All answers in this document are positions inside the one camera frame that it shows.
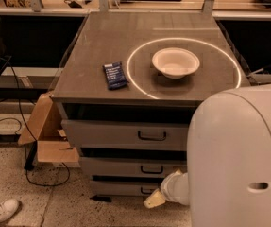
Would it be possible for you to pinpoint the grey bottom drawer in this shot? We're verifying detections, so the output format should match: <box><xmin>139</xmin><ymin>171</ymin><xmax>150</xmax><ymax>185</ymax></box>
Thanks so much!
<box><xmin>90</xmin><ymin>181</ymin><xmax>159</xmax><ymax>197</ymax></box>

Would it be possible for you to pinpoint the brown cardboard box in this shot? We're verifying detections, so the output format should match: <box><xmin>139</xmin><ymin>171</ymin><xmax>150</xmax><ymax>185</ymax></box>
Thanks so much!
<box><xmin>18</xmin><ymin>93</ymin><xmax>79</xmax><ymax>167</ymax></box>

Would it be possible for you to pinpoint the blue snack bar packet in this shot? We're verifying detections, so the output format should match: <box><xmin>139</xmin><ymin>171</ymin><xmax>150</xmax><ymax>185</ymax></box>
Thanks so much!
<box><xmin>103</xmin><ymin>61</ymin><xmax>128</xmax><ymax>90</ymax></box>

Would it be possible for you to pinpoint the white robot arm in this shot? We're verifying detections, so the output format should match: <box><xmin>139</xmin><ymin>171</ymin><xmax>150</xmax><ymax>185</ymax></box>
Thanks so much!
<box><xmin>144</xmin><ymin>84</ymin><xmax>271</xmax><ymax>227</ymax></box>

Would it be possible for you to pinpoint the grey drawer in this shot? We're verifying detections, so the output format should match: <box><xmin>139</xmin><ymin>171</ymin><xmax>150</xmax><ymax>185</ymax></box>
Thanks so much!
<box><xmin>79</xmin><ymin>157</ymin><xmax>187</xmax><ymax>178</ymax></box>
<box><xmin>90</xmin><ymin>181</ymin><xmax>159</xmax><ymax>197</ymax></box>
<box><xmin>61</xmin><ymin>120</ymin><xmax>188</xmax><ymax>151</ymax></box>

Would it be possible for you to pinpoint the black floor cable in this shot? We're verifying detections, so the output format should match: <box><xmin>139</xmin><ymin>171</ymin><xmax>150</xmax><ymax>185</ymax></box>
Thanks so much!
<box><xmin>0</xmin><ymin>3</ymin><xmax>71</xmax><ymax>187</ymax></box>

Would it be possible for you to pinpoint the grey drawer cabinet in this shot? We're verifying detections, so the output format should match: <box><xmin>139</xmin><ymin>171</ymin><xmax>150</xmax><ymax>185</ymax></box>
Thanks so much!
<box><xmin>51</xmin><ymin>10</ymin><xmax>252</xmax><ymax>201</ymax></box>

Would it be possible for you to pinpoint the grey top drawer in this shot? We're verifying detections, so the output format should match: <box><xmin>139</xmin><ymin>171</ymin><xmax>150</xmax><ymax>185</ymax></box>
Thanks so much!
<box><xmin>61</xmin><ymin>120</ymin><xmax>188</xmax><ymax>151</ymax></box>

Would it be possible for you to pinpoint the white sneaker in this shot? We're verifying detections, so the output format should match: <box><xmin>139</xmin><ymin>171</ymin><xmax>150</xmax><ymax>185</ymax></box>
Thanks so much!
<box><xmin>0</xmin><ymin>199</ymin><xmax>19</xmax><ymax>223</ymax></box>

